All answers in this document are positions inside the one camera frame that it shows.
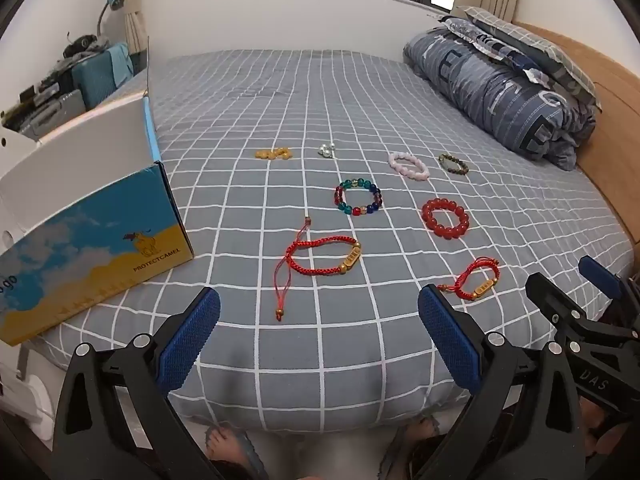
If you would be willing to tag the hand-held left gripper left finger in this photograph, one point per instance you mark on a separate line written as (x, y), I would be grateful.
(192, 330)

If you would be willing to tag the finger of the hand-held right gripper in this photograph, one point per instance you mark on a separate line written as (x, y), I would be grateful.
(555, 300)
(597, 270)

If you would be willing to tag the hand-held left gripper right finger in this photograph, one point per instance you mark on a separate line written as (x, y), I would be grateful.
(450, 335)

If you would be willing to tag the printed cardboard box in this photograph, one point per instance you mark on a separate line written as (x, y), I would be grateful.
(100, 240)

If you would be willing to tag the person's right foot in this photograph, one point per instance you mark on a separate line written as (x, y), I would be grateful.
(422, 435)

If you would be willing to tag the person's foot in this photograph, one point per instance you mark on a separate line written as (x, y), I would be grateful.
(222, 445)
(422, 435)

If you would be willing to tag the person's left foot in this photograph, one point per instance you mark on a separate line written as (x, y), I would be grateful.
(222, 445)

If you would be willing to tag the grey sandal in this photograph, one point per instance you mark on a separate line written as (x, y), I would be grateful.
(395, 455)
(250, 455)

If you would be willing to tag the wooden headboard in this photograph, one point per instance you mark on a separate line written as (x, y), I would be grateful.
(615, 110)

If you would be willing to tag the folded blue quilt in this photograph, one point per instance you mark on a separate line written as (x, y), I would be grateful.
(475, 85)

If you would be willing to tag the grey checked pillow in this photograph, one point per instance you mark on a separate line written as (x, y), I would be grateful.
(530, 40)

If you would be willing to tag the bed with grey checked sheet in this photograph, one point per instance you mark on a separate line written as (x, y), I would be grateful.
(300, 95)

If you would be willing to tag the blue patterned pillow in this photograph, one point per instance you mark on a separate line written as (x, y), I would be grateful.
(480, 35)

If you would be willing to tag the teal suitcase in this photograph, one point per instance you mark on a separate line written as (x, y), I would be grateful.
(95, 77)

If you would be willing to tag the stack of dark devices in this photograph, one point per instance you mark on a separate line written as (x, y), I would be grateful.
(40, 90)

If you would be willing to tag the pile of dark clutter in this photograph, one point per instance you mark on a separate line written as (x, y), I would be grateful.
(82, 42)

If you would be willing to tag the blue desk lamp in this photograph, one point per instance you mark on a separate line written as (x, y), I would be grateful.
(115, 1)

